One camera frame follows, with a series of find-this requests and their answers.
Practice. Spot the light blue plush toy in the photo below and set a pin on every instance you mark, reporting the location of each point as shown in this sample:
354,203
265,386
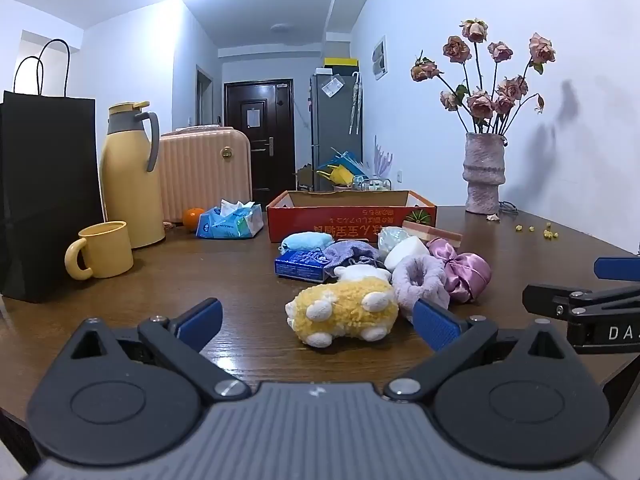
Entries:
305,241

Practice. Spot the grey interior door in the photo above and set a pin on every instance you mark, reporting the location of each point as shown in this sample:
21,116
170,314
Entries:
204,97

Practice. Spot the metal trolley rack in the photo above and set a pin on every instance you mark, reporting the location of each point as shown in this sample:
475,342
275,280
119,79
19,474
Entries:
372,184

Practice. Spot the blue tissue packet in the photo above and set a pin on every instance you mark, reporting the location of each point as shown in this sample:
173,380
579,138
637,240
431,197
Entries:
300,265

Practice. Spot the yellow plush sheep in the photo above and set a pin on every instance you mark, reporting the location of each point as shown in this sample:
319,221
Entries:
345,310

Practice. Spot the pink textured vase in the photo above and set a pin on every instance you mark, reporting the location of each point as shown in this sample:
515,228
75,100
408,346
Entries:
484,175

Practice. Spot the dark brown entrance door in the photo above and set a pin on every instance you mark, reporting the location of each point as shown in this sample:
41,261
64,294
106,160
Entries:
260,135

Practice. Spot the purple knit cloth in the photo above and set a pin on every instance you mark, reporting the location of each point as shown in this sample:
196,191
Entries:
352,252

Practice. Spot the pile of blue yellow bags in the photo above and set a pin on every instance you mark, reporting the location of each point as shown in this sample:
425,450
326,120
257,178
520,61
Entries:
342,167

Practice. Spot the grey refrigerator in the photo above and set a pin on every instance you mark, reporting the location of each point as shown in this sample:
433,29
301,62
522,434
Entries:
335,125

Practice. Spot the white soft block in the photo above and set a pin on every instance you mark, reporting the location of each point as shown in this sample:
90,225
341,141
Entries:
407,252

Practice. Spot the dried pink roses bouquet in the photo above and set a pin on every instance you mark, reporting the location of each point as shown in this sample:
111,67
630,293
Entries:
482,102

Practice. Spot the yellow and black box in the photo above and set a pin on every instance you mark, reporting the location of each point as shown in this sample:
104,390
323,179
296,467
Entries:
341,62

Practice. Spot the orange cardboard box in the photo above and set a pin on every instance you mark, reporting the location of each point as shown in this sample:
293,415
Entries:
345,220

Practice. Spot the orange tangerine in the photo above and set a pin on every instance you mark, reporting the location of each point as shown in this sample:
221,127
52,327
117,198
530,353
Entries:
192,219

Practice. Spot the pale mint soft pouch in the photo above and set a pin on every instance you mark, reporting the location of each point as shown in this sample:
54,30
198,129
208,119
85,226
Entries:
391,237

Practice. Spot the pink satin scrunchie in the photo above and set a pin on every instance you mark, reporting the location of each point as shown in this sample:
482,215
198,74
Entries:
465,270

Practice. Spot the lavender fluffy headband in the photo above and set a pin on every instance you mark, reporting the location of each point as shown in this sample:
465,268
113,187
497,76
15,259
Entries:
422,280

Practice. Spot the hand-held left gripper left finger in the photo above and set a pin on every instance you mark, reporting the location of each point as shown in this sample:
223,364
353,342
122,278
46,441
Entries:
200,321

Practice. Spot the open brown cardboard box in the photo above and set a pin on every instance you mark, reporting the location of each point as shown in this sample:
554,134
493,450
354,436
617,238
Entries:
305,177

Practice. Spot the clear bag with paper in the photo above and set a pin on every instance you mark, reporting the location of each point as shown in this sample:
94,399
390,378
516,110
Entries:
332,87

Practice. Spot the black paper bag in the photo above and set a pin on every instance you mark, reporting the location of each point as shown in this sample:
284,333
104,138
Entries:
45,200

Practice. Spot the scattered yellow flower bits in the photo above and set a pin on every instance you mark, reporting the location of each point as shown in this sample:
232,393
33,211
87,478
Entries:
549,234

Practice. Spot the round ceiling lamp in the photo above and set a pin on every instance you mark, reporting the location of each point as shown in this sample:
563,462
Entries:
281,27

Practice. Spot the white plush toy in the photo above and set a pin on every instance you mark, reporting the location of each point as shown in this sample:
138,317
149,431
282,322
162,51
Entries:
362,272

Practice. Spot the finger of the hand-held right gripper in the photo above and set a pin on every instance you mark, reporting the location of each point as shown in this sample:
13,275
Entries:
617,267
560,297

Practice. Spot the blue soft tissue pack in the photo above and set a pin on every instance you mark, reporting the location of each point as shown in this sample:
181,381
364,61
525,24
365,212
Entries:
230,222

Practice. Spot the purple wall decoration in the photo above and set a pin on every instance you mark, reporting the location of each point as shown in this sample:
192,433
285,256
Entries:
383,160

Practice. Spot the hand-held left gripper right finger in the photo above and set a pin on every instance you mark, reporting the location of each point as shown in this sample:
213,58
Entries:
436,325

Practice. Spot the yellow mug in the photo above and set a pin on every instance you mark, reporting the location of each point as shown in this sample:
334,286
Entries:
107,250

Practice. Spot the white folded umbrella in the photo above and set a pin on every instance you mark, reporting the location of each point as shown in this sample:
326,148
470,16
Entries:
355,105

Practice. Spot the yellow thermos jug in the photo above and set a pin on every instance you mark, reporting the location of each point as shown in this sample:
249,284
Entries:
130,185

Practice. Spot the pink ribbed suitcase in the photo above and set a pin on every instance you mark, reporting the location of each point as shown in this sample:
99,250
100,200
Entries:
205,175

